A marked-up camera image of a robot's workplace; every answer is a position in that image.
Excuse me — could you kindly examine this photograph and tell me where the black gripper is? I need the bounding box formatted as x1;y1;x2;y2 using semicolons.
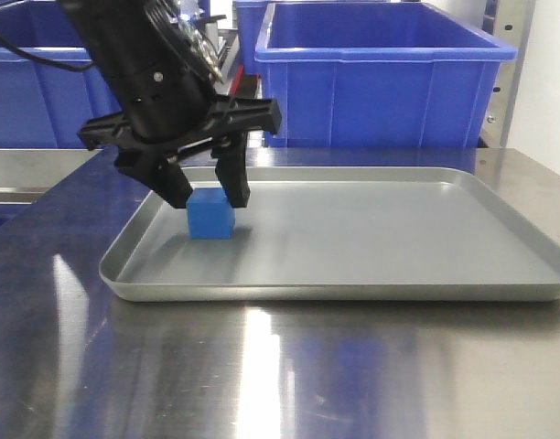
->
76;59;282;209

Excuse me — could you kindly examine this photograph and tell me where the blue cube block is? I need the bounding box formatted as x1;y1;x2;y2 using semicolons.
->
186;187;235;239

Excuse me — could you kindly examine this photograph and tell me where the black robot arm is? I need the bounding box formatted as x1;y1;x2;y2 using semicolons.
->
59;1;282;209

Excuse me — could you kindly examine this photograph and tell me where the grey metal tray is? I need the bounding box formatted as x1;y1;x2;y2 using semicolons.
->
99;166;560;302

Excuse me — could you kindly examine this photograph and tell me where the blue bin rear right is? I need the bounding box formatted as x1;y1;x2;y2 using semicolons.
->
233;1;383;84

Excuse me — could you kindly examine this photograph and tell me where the blue plastic bin right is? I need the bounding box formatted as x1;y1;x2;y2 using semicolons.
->
254;1;516;149

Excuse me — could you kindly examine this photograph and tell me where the blue plastic bin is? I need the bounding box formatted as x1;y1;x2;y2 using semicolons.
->
254;1;516;149
0;1;120;148

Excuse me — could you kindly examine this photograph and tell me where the blue plastic bin left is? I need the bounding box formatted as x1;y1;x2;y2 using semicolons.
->
0;1;120;148

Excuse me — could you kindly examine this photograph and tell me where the black cable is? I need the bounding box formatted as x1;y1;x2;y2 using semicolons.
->
0;22;96;73

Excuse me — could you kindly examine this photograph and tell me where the steel shelf upright post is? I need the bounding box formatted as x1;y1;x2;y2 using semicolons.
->
480;0;535;147

